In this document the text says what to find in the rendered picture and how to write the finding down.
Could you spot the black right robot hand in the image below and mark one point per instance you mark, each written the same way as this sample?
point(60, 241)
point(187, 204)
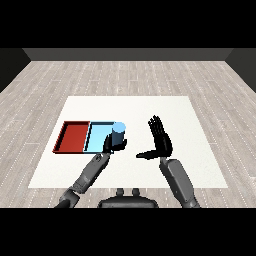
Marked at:
point(163, 141)

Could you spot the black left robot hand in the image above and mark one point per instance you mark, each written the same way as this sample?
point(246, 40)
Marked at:
point(108, 145)

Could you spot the blue can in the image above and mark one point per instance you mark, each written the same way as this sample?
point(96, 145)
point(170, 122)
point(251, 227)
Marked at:
point(118, 135)

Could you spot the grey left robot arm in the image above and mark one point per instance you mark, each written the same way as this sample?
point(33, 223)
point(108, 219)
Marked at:
point(87, 178)

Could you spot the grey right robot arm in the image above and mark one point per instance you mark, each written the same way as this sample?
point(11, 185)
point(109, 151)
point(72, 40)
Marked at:
point(178, 182)

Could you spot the light blue shallow open box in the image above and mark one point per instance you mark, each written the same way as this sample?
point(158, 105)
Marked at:
point(97, 137)

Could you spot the red shallow open box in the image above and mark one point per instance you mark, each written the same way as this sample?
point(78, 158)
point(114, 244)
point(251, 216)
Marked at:
point(71, 137)

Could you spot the dark grey robot body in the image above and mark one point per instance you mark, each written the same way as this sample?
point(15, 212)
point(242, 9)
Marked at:
point(128, 201)

